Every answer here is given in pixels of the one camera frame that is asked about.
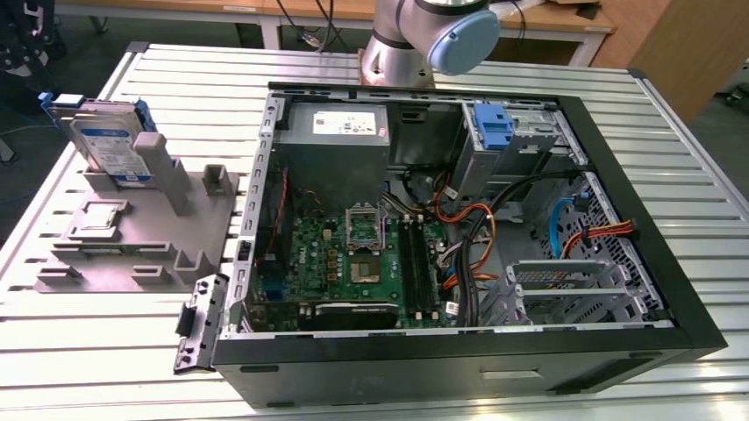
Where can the hard disk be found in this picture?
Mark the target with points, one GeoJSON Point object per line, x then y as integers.
{"type": "Point", "coordinates": [108, 149]}

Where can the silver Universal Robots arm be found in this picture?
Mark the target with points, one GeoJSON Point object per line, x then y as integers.
{"type": "Point", "coordinates": [398, 57]}

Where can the silver metal disk bay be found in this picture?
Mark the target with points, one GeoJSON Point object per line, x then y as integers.
{"type": "Point", "coordinates": [585, 266]}

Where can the silver CPU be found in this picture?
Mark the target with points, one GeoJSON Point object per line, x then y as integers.
{"type": "Point", "coordinates": [98, 218]}

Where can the grey parts rack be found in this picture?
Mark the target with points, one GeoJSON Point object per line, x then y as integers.
{"type": "Point", "coordinates": [146, 239]}

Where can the green RAM stick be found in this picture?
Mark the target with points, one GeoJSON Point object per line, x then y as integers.
{"type": "Point", "coordinates": [111, 249]}

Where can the grey power supply unit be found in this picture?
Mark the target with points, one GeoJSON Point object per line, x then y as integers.
{"type": "Point", "coordinates": [334, 175]}

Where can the green motherboard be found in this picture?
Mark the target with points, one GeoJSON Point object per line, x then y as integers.
{"type": "Point", "coordinates": [310, 263]}

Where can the CPU socket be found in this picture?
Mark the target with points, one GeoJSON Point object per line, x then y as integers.
{"type": "Point", "coordinates": [366, 271]}

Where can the blue plastic bay latch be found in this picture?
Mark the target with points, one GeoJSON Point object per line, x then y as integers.
{"type": "Point", "coordinates": [491, 127]}

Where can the black graphics card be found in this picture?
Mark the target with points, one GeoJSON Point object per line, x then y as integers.
{"type": "Point", "coordinates": [351, 316]}

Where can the silver drive cage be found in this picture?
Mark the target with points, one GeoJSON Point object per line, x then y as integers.
{"type": "Point", "coordinates": [486, 175]}

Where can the black PC case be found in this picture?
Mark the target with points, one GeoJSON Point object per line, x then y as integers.
{"type": "Point", "coordinates": [410, 373]}

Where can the wooden cabinet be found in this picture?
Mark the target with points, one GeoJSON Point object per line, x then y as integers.
{"type": "Point", "coordinates": [690, 52]}

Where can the black office chair base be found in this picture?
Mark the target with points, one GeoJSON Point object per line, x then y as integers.
{"type": "Point", "coordinates": [738, 94]}

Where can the short wooden desk white frame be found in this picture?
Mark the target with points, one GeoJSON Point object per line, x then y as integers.
{"type": "Point", "coordinates": [175, 12]}

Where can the grey hinged metal bracket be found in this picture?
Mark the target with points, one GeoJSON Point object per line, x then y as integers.
{"type": "Point", "coordinates": [202, 316]}

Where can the long wooden desk white frame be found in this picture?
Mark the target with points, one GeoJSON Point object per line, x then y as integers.
{"type": "Point", "coordinates": [573, 19]}

